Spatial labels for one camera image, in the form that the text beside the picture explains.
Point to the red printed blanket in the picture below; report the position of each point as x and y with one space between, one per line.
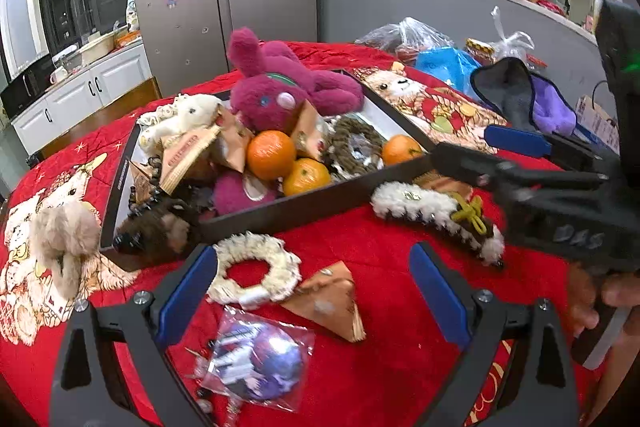
380 382

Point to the white mug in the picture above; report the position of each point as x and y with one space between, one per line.
58 74

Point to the beige fluffy plush toy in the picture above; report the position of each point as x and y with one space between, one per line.
65 232

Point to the printed snack bag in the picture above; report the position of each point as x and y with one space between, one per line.
132 14

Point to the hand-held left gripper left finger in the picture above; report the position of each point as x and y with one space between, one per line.
187 294

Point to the person's right hand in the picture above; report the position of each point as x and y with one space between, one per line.
582 302

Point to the brown fluffy hair claw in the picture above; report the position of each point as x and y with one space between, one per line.
160 227

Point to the cream knitted scrunchie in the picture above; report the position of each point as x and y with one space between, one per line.
225 252

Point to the white lace scrunchie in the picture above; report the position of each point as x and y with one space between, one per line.
152 119

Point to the brown braided scrunchie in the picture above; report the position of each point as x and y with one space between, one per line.
332 157

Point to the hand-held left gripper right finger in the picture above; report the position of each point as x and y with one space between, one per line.
440 297

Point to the cream plush toy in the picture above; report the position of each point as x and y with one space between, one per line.
190 114

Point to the white box with blue print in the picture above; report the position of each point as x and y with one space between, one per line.
592 117

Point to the grey and purple cloth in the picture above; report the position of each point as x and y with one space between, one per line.
505 92

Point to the knotted clear plastic bag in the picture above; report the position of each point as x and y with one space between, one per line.
510 42

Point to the orange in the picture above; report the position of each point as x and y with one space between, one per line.
306 177
402 149
270 154

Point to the magenta plush bunny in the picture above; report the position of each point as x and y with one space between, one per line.
270 82

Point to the black microwave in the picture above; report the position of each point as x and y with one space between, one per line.
25 87

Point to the white kitchen cabinet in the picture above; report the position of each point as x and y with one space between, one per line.
120 72

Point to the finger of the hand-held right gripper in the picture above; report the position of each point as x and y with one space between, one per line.
515 141
465 164

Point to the white fluffy hair clip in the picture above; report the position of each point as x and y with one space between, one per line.
400 202

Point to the blue plastic bag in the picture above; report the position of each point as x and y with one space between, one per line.
445 64

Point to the orange flat packet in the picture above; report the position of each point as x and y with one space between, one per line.
127 39

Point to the black shallow box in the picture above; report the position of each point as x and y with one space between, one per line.
280 214

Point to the white basin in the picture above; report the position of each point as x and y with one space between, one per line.
97 47

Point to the purple badge in plastic bag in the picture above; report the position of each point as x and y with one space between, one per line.
260 357

